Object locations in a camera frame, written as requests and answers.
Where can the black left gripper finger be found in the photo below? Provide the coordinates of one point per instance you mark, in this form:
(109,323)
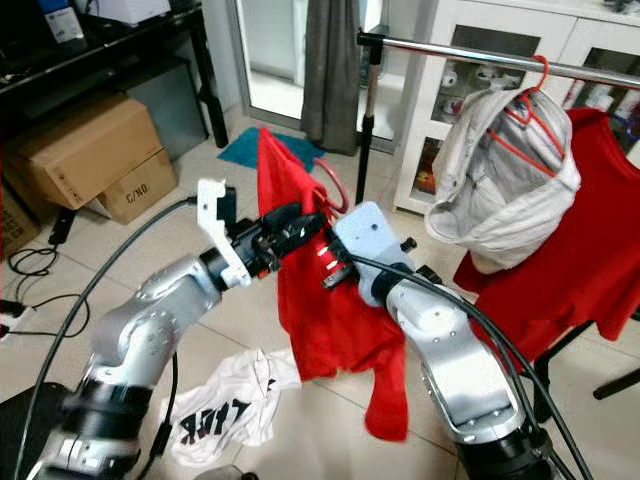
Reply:
(282,217)
(305,236)

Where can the red t-shirt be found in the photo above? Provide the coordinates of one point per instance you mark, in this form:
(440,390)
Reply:
(320,330)
(560,260)

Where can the red plastic hanger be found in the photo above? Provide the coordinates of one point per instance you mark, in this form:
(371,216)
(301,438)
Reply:
(345,190)

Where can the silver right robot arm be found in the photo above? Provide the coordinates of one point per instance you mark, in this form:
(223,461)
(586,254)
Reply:
(450,350)

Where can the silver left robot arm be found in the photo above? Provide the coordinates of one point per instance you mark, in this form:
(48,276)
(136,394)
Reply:
(150,320)

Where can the teal floor mat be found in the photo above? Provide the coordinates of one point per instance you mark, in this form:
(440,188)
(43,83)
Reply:
(255,148)

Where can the small printed cardboard box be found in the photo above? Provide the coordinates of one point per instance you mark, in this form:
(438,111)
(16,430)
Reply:
(145,190)

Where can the black clothes rack pole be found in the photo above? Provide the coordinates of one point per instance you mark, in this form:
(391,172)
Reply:
(367,120)

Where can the white t-shirt black print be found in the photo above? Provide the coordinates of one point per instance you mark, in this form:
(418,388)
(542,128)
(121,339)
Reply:
(240,385)

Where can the light grey jacket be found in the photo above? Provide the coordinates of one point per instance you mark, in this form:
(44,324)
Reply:
(470,200)

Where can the grey curtain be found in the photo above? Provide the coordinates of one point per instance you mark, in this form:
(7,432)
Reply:
(330,70)

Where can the white glass door cabinet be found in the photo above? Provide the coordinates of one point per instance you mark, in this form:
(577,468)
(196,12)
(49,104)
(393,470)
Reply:
(415,100)

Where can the black power adapter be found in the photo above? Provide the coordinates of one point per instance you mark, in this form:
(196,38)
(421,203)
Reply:
(62,228)

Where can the large brown cardboard box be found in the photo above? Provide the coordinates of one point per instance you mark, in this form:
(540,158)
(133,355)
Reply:
(80,145)

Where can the labelled brown cardboard box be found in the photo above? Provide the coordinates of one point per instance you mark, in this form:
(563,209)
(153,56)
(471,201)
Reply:
(15,225)

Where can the white power strip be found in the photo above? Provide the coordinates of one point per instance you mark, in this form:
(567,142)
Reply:
(15,318)

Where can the black table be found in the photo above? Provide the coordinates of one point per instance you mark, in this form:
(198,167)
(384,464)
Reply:
(80,60)

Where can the white box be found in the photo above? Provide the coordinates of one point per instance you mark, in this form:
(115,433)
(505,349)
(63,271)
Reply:
(130,10)

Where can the blue white bottle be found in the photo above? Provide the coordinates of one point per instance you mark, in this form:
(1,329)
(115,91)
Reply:
(63,22)

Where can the black chair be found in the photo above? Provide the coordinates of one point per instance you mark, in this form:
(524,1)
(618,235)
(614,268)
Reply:
(25,440)

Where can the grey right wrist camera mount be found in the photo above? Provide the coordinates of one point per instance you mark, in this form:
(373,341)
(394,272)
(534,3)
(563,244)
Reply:
(370,240)

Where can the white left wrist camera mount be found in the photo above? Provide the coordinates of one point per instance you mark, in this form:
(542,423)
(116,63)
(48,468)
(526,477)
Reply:
(210,205)

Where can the silver clothes rack rail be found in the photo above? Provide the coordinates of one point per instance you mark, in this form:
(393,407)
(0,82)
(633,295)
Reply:
(460,55)

